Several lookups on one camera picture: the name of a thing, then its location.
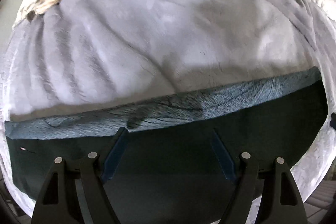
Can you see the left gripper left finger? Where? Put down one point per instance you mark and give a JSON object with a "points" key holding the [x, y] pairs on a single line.
{"points": [[58, 200]]}

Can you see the lavender plush bed blanket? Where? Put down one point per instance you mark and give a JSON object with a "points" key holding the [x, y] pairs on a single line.
{"points": [[83, 55]]}

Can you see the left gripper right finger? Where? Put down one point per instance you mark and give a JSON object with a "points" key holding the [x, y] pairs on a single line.
{"points": [[280, 202]]}

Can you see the black pants with blue trim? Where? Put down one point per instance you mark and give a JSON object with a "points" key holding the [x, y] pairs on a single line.
{"points": [[181, 154]]}

